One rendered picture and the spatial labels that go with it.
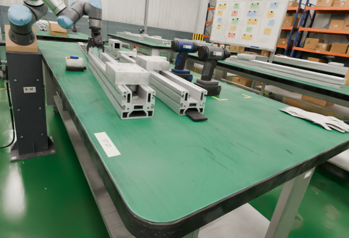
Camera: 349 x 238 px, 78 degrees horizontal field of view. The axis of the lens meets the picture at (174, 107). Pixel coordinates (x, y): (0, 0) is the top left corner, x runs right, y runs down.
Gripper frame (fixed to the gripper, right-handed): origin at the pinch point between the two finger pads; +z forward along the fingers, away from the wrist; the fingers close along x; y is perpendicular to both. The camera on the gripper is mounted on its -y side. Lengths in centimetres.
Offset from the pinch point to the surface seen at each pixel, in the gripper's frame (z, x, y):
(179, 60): -10, -36, -42
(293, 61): -2, -336, 93
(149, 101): -3, -3, -86
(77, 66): -0.3, 12.2, -22.3
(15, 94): 31, 47, 31
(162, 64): -9, -21, -54
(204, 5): -134, -501, 638
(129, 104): -2, 3, -86
